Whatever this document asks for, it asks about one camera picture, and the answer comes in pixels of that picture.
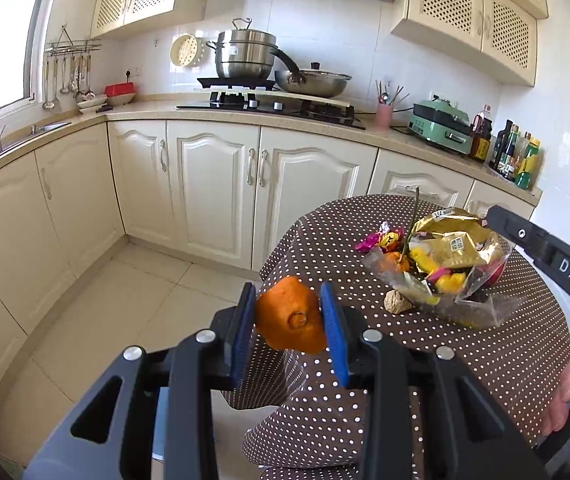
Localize black gas stove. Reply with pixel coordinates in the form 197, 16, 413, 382
176, 91, 366, 131

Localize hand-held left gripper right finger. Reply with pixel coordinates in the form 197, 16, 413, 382
319, 282, 548, 480

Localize yellow candy wrapper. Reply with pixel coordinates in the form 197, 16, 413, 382
377, 221, 406, 252

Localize steel wok with lid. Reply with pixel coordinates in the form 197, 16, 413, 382
275, 62, 353, 99

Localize steel sink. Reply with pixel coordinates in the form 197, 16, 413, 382
30, 121, 72, 136

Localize walnut shell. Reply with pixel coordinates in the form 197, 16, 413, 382
384, 290, 413, 315

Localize red drink can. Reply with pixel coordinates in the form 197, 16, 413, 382
484, 255, 509, 287

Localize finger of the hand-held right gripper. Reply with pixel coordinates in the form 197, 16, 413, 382
485, 204, 554, 261

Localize yellow fruit peel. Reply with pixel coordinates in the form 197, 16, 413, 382
410, 247, 467, 295

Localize brown polka dot tablecloth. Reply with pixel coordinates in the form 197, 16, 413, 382
222, 194, 570, 480

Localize orange peel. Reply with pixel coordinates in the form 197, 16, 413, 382
255, 276, 326, 353

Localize soy sauce bottle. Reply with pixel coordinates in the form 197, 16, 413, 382
470, 105, 494, 163

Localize cream lower kitchen cabinets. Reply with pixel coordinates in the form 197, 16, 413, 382
0, 119, 542, 411

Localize green plant stem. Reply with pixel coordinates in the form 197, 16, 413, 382
400, 187, 422, 272

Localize clear plastic bag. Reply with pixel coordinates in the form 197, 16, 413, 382
365, 240, 516, 329

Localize golden snack bag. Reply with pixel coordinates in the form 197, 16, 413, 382
409, 207, 500, 273

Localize green electric cooker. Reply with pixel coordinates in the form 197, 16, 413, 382
407, 99, 476, 156

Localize white perforated steamer plate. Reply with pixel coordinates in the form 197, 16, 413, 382
170, 34, 206, 67

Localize metal wall rack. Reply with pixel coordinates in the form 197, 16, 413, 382
45, 25, 103, 57

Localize purple candy wrapper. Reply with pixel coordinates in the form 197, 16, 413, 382
354, 232, 380, 254

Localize row of hanging utensils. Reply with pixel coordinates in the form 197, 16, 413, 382
41, 55, 97, 111

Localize steel steamer pot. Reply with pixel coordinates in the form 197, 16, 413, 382
207, 18, 279, 81

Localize dark glass bottle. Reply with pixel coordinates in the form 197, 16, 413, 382
491, 120, 514, 172

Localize white bowl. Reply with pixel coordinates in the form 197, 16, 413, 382
76, 95, 108, 113

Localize red box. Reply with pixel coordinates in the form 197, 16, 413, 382
104, 82, 138, 107

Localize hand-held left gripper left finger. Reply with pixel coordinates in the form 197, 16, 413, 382
22, 282, 258, 480

